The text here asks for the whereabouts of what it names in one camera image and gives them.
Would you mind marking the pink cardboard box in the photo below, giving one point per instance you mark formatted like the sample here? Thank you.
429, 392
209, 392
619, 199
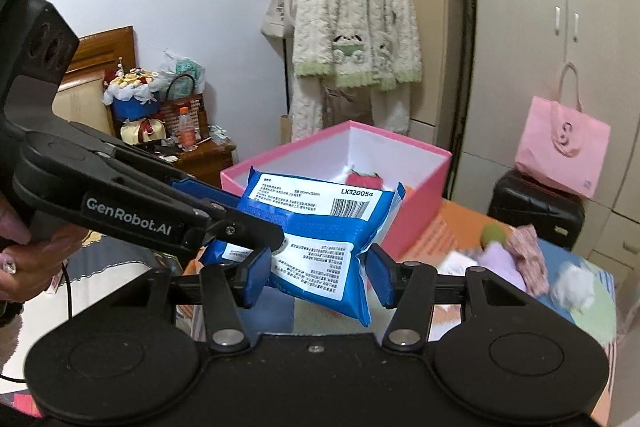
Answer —
415, 202

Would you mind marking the cream gift box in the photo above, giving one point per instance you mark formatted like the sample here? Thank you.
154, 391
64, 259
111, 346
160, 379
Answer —
142, 132

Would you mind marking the person's left hand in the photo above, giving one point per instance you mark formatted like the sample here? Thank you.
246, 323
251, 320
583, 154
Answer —
35, 267

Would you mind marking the pink floral cloth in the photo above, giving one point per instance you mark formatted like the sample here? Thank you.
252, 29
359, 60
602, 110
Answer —
530, 257

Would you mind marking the woven basket bag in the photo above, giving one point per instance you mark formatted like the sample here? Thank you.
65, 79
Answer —
192, 107

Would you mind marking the blue wrapped plush bouquet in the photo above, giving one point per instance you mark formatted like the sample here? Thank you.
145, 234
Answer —
132, 99

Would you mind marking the brown hanging bag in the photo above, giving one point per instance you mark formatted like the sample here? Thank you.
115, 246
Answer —
347, 107

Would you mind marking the white fleece pajama jacket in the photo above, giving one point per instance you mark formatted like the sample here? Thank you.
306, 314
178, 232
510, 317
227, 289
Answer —
350, 7

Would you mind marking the white green plastic bag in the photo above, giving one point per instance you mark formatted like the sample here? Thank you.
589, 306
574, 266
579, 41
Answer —
182, 67

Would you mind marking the patchwork tablecloth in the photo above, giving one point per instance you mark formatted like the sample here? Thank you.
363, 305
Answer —
560, 332

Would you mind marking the purple plush toy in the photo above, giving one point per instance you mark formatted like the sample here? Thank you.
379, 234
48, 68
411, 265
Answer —
500, 264

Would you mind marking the white fleece pajama pants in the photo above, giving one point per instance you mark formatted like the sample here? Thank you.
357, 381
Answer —
305, 117

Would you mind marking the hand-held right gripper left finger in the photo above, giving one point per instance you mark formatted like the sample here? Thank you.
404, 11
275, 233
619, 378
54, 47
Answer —
256, 279

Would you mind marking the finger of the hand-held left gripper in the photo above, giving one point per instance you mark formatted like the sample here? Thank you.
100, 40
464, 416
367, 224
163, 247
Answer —
235, 232
200, 193

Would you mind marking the wooden nightstand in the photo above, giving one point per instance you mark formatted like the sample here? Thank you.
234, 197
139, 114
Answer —
205, 162

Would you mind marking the green plush ball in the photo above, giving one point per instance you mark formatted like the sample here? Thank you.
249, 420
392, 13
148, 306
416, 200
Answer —
492, 237

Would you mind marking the black suitcase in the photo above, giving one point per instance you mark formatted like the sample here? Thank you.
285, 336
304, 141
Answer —
535, 212

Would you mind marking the white tissue pack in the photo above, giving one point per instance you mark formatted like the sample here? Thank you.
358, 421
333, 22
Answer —
457, 263

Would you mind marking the black clothes rack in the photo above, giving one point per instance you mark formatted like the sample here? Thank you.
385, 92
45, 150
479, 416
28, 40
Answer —
287, 72

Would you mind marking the cream canvas tote bag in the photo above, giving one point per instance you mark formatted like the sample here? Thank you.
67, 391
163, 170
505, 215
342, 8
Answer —
277, 12

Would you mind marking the orange drink bottle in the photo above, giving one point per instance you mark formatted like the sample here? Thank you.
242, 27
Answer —
187, 132

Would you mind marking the small white plush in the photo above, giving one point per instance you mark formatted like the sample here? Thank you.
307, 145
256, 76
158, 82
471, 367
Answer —
572, 287

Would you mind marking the wooden bed headboard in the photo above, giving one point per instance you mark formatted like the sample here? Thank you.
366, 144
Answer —
100, 52

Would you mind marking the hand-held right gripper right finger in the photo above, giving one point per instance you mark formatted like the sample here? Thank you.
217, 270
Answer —
380, 277

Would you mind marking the red strawberry plush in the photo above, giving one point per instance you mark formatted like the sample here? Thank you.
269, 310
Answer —
364, 179

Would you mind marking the pink tote bag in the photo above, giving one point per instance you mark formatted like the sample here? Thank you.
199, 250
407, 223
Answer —
560, 152

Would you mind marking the blue plastic package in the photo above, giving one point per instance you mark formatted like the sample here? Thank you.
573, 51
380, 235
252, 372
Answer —
320, 247

